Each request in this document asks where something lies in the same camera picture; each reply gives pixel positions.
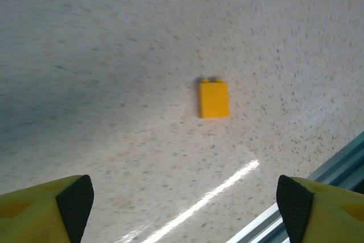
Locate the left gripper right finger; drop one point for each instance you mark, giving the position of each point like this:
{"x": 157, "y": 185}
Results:
{"x": 330, "y": 214}

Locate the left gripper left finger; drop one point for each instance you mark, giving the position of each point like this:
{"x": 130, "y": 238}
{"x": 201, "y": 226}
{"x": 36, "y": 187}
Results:
{"x": 31, "y": 214}

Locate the orange lego brick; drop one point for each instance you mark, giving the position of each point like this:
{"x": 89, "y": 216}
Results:
{"x": 214, "y": 100}

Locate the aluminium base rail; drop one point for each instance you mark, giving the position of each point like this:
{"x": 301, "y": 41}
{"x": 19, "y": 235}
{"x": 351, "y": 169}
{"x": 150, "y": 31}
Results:
{"x": 341, "y": 163}

